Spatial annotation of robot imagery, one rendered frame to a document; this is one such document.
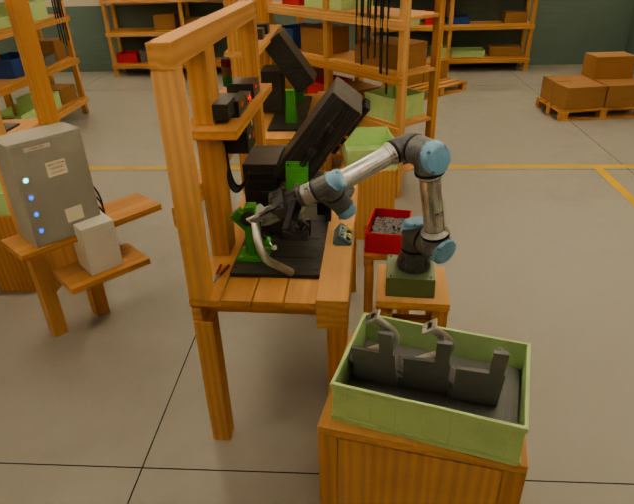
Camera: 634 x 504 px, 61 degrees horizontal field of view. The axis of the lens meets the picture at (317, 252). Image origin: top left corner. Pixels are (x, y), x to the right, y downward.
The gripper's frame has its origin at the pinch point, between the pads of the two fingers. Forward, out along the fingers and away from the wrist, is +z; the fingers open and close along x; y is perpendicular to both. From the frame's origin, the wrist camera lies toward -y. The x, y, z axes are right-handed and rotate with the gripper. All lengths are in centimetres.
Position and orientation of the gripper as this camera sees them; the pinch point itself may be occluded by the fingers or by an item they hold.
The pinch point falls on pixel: (256, 223)
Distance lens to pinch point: 196.1
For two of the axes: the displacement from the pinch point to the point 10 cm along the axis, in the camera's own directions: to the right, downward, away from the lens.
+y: -1.9, -8.6, 4.7
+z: -8.7, 3.7, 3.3
